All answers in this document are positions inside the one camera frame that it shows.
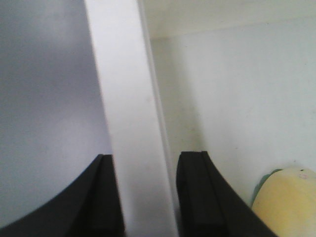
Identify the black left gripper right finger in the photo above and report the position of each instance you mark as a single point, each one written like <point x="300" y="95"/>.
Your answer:
<point x="209" y="205"/>

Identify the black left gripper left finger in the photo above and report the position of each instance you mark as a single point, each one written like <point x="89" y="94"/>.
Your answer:
<point x="88" y="207"/>

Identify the yellow plush egg toy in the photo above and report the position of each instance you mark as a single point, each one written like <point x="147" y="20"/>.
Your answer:
<point x="286" y="202"/>

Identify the white plastic tote box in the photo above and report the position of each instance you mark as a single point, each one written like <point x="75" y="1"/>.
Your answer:
<point x="144" y="80"/>

